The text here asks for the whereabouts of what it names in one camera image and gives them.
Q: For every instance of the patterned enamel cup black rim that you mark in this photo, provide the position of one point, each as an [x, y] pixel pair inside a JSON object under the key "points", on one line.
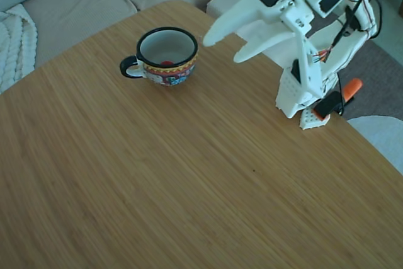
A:
{"points": [[170, 73]]}

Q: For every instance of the white fabric chair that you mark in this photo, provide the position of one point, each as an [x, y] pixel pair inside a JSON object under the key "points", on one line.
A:
{"points": [[220, 2], [384, 140]]}

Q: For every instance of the orange and black clamp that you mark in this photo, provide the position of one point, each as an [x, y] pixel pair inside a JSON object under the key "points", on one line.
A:
{"points": [[352, 88]]}

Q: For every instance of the grey rug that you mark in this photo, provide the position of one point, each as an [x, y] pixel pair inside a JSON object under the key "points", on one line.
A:
{"points": [[384, 61]]}

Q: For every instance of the beige sofa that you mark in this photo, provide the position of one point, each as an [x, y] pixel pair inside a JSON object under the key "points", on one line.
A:
{"points": [[94, 4]]}

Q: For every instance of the white knitted blanket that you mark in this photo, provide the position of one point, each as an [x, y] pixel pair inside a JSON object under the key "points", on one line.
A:
{"points": [[15, 45]]}

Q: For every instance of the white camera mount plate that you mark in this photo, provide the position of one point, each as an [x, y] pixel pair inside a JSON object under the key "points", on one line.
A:
{"points": [[310, 70]]}

